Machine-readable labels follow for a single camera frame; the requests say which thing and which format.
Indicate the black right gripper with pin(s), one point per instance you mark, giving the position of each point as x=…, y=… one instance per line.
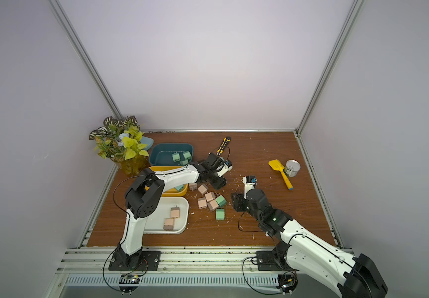
x=238, y=201

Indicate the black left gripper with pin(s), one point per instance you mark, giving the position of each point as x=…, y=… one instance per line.
x=221, y=184

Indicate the pink plug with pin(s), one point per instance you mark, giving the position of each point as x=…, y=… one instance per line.
x=210, y=196
x=175, y=212
x=202, y=203
x=213, y=205
x=203, y=189
x=193, y=186
x=169, y=224

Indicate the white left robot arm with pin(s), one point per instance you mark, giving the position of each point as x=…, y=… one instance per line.
x=143, y=196

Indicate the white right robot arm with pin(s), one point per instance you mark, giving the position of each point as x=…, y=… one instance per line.
x=345, y=274

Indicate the yellow storage bin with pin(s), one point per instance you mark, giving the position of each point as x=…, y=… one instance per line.
x=170, y=192

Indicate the teal storage bin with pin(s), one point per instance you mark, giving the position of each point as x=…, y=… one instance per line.
x=161, y=154

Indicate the white storage bin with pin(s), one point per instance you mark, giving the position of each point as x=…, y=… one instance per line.
x=154, y=225

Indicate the yellow black utility knife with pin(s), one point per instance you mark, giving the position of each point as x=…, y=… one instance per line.
x=223, y=145

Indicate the yellow toy shovel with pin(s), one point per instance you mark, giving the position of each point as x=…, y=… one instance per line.
x=277, y=166

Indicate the silver tin can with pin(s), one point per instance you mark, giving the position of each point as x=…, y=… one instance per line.
x=292, y=168

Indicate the light blue dish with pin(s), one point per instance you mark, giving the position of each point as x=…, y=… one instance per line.
x=148, y=142

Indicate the potted green plant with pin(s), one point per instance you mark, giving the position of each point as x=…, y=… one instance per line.
x=120, y=140

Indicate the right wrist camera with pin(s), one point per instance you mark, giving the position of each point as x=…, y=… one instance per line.
x=250, y=183

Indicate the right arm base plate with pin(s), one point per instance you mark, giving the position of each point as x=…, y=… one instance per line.
x=270, y=261

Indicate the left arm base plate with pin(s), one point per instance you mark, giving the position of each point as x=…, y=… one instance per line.
x=139, y=261

